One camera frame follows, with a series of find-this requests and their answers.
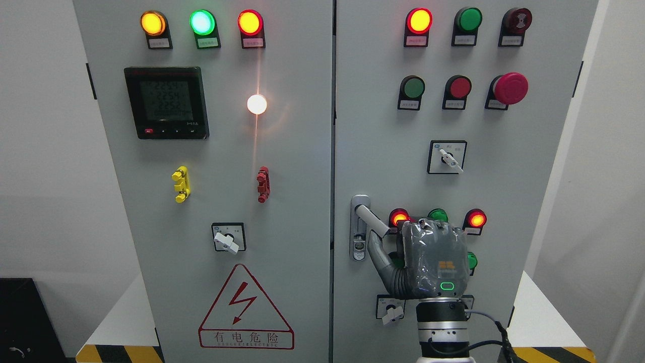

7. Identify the white platform with hazard stripes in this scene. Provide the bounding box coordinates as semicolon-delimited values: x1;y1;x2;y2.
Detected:
72;273;597;362

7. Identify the dark red buzzer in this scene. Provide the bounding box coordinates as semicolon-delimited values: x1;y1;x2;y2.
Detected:
498;8;532;47

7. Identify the silver door lock handle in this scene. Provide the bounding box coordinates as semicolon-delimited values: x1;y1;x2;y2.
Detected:
350;195;390;261

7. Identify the red emergency stop mushroom button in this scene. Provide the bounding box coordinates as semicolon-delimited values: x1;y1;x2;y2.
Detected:
485;72;529;110

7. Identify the black box lower left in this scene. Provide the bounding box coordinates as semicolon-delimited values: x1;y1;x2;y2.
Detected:
1;278;67;362

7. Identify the red indicator light left door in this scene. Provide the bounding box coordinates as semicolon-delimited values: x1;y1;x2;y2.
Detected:
238;9;266;49

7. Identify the green lit indicator light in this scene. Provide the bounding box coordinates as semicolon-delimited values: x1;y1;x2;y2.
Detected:
189;9;221;49

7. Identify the green indicator lower middle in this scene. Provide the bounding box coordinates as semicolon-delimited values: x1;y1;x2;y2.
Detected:
427;208;449;222

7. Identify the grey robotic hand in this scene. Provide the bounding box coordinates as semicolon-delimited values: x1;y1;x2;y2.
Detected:
368;218;470;299

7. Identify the right grey cabinet door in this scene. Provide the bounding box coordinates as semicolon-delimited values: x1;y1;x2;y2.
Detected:
333;1;598;362

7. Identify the bottom black-knob selector switch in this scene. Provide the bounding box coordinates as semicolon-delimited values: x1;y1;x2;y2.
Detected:
460;294;475;310

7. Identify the black digital power meter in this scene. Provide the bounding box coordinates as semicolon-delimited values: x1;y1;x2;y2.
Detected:
124;67;209;140

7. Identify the red electric hazard warning sign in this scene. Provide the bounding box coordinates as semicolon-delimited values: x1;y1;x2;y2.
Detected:
198;264;295;350

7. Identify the red lit indicator lower right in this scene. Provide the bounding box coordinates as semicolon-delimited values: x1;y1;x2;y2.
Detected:
462;208;487;236

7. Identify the red indicator light right top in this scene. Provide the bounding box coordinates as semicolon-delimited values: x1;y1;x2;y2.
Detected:
404;8;433;47

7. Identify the red lit indicator lower left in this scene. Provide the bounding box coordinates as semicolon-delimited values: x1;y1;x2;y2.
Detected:
389;208;411;234

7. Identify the red terminal connector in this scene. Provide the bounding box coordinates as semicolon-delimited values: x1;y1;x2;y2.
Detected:
256;166;271;204

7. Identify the yellow terminal connector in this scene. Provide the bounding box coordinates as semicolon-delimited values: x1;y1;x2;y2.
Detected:
171;165;191;204

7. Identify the red lit indicator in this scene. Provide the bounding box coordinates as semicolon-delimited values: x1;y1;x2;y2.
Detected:
389;208;411;234
462;208;487;236

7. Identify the green push button upper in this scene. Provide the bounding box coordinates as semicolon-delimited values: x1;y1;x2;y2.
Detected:
397;75;425;111

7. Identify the upper right rotary selector switch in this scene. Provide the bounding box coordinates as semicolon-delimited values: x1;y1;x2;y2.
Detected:
427;140;468;174

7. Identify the grey cabinet door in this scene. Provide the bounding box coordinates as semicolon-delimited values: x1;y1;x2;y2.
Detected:
333;1;598;362
73;1;334;362

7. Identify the white lit indicator light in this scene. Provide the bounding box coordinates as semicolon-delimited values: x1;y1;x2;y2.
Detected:
246;94;268;115

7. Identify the left grey cabinet door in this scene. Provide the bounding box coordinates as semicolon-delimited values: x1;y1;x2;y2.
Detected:
73;1;334;362

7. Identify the bottom white-knob selector switch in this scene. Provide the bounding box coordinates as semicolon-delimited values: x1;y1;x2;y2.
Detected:
375;294;406;326

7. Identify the yellow indicator light top left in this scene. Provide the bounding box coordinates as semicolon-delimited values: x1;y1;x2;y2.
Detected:
139;10;173;49

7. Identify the left door rotary selector switch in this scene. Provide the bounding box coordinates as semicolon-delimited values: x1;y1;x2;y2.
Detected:
211;222;246;255

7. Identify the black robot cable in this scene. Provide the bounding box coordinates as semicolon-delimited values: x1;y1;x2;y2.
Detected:
464;310;517;363

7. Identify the green indicator light right top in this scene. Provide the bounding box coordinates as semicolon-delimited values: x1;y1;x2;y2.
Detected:
451;7;482;46

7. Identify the green push button lower right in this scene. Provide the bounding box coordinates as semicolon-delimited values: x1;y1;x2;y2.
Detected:
467;251;478;276

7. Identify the red push button upper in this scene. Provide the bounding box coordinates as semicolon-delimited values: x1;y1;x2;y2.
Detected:
442;75;472;110

